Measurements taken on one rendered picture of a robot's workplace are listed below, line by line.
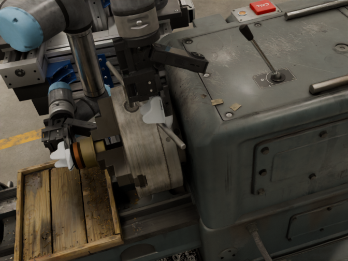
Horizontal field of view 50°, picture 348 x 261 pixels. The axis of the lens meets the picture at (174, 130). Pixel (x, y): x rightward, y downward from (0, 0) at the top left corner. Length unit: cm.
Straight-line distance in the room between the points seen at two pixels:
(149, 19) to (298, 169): 58
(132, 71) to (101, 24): 90
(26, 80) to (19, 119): 160
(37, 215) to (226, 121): 68
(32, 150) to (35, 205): 152
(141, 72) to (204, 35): 44
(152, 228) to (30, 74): 71
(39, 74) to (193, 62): 84
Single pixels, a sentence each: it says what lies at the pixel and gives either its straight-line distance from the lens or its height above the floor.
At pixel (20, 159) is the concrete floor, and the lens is 275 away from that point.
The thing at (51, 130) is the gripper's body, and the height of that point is 111.
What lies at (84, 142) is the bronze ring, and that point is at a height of 112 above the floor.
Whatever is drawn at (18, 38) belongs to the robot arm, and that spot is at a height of 137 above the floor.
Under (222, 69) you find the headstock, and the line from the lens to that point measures 97.
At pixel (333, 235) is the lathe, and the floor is 56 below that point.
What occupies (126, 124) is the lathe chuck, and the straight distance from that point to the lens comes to 91.
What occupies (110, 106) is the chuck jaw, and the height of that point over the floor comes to 118.
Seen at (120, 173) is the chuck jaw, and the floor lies 111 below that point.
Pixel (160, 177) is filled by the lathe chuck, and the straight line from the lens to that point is 95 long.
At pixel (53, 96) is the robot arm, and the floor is 112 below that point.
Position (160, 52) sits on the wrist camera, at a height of 146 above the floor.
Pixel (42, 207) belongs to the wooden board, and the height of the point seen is 89.
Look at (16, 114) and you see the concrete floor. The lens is 312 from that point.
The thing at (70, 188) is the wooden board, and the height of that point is 89.
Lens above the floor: 184
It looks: 46 degrees down
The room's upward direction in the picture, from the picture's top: 9 degrees counter-clockwise
